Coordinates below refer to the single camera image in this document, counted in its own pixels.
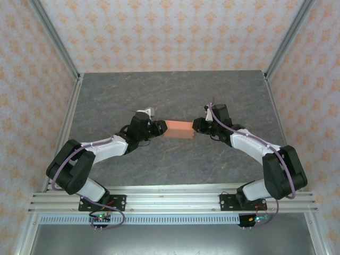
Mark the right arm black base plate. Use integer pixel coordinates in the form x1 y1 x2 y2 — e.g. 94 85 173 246
219 193 268 212

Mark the slotted grey cable duct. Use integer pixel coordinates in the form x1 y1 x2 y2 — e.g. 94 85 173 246
39 214 310 225

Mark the aluminium mounting rail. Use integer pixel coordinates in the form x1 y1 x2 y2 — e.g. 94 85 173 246
28 185 318 213

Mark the aluminium frame post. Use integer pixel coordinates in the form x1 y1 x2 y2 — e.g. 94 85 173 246
264 0 317 80
28 0 80 80

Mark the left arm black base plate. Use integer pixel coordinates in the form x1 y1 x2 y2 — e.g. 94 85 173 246
78 194 127 212

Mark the orange paper box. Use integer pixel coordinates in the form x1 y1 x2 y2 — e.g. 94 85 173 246
164 120 194 139

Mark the grey metal sheet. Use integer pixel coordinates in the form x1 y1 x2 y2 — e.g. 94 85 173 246
29 224 317 255

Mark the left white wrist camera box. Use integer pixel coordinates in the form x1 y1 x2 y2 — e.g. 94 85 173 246
136 106 155 118

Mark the aluminium table side rail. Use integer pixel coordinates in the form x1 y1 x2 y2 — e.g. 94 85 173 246
262 73 303 192
42 74 84 192

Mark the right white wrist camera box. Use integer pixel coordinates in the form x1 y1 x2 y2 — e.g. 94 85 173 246
203 105 214 122

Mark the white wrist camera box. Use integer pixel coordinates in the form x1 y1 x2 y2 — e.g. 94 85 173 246
203 105 214 122
136 106 155 118

